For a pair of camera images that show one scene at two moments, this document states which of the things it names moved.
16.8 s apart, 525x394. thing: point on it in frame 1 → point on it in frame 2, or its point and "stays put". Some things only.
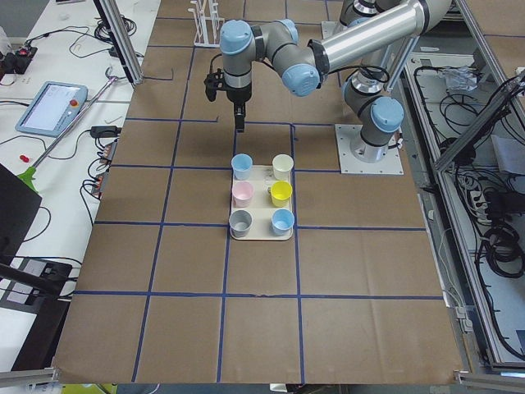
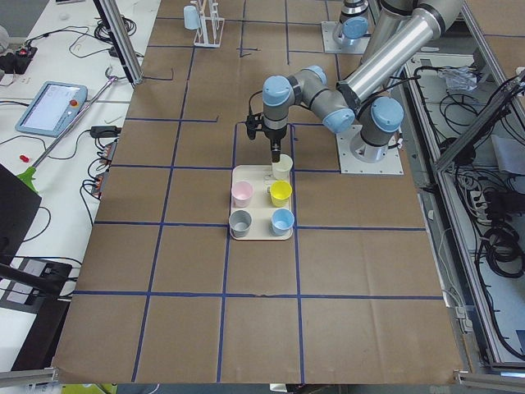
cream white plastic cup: (282, 164) stays put
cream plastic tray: (262, 207) stays put
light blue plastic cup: (241, 164) → (191, 19)
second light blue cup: (281, 222) stays put
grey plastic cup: (239, 223) stays put
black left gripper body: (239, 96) → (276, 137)
